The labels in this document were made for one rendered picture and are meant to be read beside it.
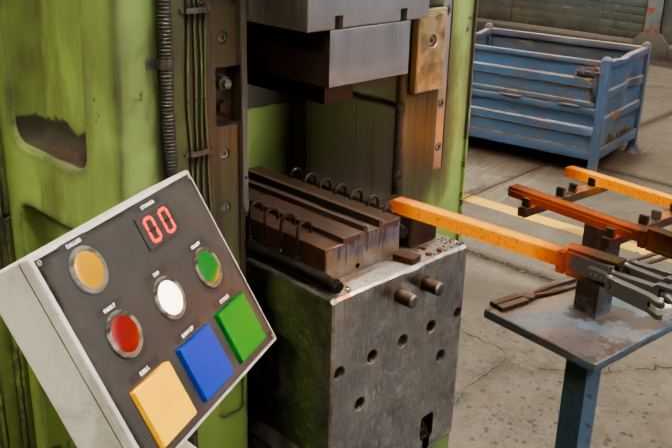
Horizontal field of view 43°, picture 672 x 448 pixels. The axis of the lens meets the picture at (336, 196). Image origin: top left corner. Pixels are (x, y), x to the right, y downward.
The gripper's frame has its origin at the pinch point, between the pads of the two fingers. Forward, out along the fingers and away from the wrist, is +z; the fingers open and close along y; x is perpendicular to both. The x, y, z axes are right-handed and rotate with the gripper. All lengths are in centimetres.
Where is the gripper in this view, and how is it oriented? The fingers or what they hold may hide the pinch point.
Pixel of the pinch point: (593, 266)
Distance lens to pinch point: 131.6
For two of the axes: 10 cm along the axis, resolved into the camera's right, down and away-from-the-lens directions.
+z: -7.0, -2.7, 6.6
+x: 0.3, -9.4, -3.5
